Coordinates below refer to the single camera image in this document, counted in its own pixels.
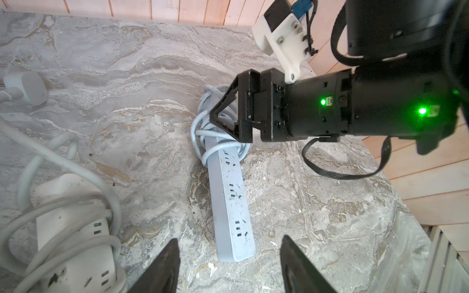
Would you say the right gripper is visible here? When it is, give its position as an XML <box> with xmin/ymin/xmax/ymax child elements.
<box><xmin>210</xmin><ymin>68</ymin><xmax>288</xmax><ymax>143</ymax></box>

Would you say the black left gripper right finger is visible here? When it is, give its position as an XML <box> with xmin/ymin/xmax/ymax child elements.
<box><xmin>280</xmin><ymin>235</ymin><xmax>337</xmax><ymax>293</ymax></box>

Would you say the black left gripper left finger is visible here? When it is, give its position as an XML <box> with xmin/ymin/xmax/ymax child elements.
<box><xmin>128</xmin><ymin>238</ymin><xmax>181</xmax><ymax>293</ymax></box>

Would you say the white power strip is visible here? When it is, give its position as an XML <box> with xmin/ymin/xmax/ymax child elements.
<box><xmin>32</xmin><ymin>173</ymin><xmax>116</xmax><ymax>293</ymax></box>

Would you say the grey power strip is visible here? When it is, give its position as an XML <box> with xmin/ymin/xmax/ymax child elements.
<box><xmin>199</xmin><ymin>115</ymin><xmax>255</xmax><ymax>262</ymax></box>

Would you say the white power strip cord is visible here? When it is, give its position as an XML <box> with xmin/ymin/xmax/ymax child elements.
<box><xmin>0</xmin><ymin>71</ymin><xmax>127</xmax><ymax>293</ymax></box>

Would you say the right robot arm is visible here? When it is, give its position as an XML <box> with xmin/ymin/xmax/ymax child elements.
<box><xmin>210</xmin><ymin>1</ymin><xmax>469</xmax><ymax>170</ymax></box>

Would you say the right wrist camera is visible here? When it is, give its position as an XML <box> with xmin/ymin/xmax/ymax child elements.
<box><xmin>252</xmin><ymin>0</ymin><xmax>318</xmax><ymax>84</ymax></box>

